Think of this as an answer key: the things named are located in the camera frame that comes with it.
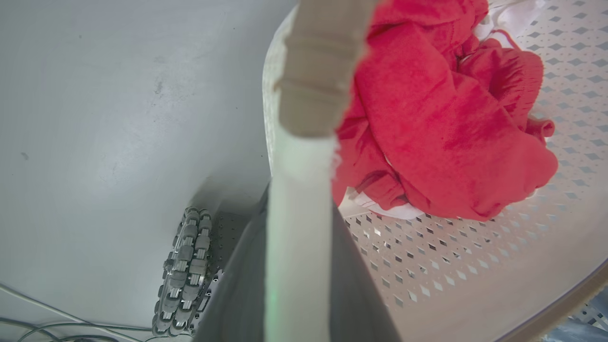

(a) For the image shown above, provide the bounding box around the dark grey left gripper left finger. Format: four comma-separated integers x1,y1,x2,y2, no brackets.
194,186,271,342

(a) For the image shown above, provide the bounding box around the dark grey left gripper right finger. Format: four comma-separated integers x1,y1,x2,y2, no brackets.
329,203,402,342

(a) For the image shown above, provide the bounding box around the white perforated laundry basket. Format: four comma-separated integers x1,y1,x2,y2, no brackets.
262,0,608,342

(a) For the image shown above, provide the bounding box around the grey omni wheel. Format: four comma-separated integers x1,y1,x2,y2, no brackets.
152,206,213,337

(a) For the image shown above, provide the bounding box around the white garment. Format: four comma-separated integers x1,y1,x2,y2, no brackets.
338,0,548,220

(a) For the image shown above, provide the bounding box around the red fleece garment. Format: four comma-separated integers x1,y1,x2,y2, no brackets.
331,0,559,222

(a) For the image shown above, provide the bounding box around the grey floor cable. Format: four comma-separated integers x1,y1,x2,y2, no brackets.
0,317,153,342

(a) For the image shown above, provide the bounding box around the black floor cable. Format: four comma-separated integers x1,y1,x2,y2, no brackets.
59,334,120,342

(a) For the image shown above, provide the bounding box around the white floor cable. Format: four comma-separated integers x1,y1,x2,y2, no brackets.
0,283,143,342

